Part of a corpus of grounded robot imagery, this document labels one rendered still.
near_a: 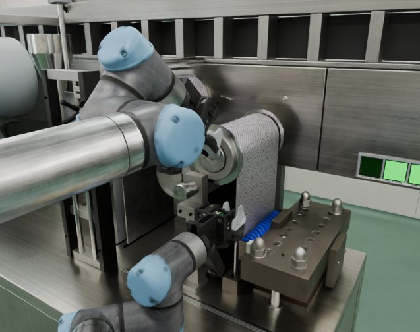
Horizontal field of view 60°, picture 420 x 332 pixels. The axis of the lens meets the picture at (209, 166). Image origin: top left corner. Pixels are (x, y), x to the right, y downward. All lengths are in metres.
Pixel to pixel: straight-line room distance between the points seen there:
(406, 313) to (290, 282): 1.76
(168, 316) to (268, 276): 0.27
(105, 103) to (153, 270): 0.28
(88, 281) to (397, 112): 0.91
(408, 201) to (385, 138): 2.56
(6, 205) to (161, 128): 0.18
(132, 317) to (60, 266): 0.48
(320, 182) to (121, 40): 3.26
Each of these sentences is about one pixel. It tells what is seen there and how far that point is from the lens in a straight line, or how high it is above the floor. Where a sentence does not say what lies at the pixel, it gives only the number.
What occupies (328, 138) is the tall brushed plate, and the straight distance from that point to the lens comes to 1.08.
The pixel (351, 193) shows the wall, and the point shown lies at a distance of 3.65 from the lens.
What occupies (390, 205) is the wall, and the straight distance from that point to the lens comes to 3.63.
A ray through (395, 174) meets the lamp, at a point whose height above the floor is 1.18.
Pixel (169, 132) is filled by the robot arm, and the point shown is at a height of 1.41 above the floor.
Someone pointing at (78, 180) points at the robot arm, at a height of 1.37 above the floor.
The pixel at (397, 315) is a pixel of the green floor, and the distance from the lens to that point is 2.53.
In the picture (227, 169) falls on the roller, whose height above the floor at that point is 1.23.
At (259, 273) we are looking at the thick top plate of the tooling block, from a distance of 0.87.
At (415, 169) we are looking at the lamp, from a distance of 1.06.
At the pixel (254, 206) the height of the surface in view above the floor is 1.09.
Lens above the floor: 1.50
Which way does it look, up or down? 19 degrees down
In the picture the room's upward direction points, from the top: straight up
